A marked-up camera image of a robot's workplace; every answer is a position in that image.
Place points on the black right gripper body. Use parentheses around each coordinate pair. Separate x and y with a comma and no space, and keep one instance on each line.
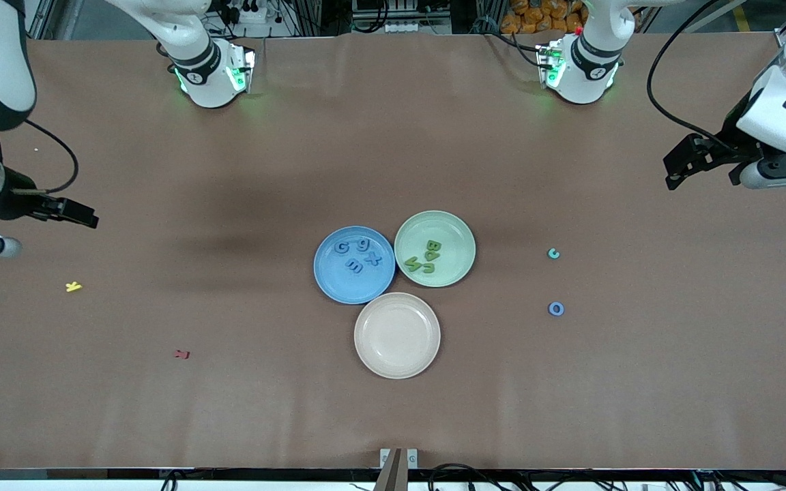
(16,202)

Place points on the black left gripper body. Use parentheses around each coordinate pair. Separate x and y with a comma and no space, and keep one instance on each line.
(729,134)

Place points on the green letter B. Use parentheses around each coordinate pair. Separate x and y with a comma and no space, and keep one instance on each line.
(433,245)

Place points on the green letter P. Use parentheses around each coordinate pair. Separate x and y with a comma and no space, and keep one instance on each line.
(429,257)

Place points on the green letter J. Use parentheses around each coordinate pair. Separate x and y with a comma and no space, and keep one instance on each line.
(431,267)

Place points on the blue letter G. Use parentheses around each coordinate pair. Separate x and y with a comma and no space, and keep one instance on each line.
(338,247)

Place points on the green letter N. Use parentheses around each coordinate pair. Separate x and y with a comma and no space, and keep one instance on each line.
(412,262)

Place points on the blue letter E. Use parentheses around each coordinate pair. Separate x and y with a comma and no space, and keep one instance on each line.
(355,266)

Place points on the blue number nine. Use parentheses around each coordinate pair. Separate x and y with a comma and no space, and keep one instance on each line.
(368,245)

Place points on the blue letter X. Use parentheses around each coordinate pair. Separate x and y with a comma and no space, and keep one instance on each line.
(373,259)

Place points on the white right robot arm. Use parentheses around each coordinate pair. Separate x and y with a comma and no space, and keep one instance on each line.
(202,82)

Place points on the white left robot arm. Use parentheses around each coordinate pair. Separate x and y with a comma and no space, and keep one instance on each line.
(587,75)

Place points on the yellow letter K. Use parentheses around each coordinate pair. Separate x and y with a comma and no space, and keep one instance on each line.
(74,287)

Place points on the teal letter C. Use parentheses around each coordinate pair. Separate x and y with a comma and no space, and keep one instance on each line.
(550,255)

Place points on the blue letter O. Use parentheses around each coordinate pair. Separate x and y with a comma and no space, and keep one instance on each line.
(550,309)

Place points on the bag of oranges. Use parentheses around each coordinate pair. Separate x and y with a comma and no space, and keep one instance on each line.
(536,17)

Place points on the green plate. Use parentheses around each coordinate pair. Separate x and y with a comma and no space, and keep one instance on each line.
(454,262)

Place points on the white power strip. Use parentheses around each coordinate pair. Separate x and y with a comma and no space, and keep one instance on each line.
(406,27)
(253,13)

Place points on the blue plate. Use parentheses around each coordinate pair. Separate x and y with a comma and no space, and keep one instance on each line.
(338,286)

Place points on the black background equipment box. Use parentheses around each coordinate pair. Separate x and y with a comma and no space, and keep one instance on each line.
(400,7)

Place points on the beige plate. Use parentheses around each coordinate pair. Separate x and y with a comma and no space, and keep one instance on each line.
(397,335)

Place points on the grey metal table bracket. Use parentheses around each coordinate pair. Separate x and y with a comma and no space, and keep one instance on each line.
(412,459)

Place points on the grey brown upright post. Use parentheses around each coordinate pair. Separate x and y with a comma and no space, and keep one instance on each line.
(393,474)

